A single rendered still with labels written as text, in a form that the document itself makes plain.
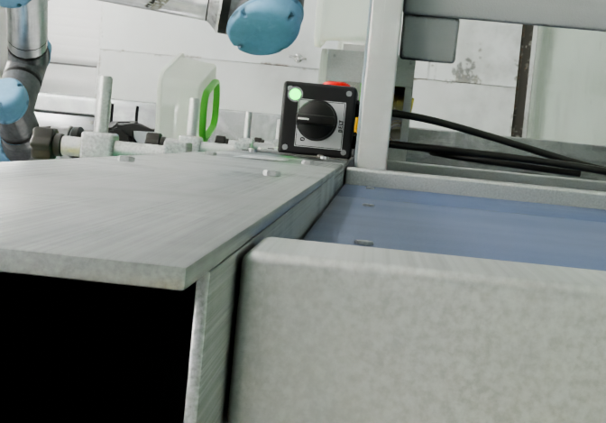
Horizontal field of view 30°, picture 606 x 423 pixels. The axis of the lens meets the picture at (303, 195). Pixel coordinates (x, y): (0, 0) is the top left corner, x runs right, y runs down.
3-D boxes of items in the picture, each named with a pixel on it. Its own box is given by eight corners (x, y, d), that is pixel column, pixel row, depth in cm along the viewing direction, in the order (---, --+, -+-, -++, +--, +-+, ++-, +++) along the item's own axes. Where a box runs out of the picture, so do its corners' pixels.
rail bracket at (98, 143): (196, 173, 95) (40, 158, 96) (204, 86, 94) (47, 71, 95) (188, 175, 91) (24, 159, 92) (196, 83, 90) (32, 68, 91)
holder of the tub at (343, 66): (358, 202, 218) (318, 197, 219) (372, 59, 217) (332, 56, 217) (357, 206, 201) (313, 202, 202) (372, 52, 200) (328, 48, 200)
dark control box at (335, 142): (354, 159, 131) (282, 152, 131) (362, 90, 130) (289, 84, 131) (353, 160, 123) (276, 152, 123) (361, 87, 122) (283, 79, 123)
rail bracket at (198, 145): (254, 163, 141) (148, 153, 141) (260, 105, 140) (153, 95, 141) (251, 164, 137) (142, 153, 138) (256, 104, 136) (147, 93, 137)
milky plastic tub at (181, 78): (224, 54, 221) (181, 50, 221) (206, 77, 199) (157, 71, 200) (219, 140, 226) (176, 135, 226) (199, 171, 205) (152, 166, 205)
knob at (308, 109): (335, 142, 123) (334, 142, 120) (294, 139, 123) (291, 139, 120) (339, 101, 123) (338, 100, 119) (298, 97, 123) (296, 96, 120)
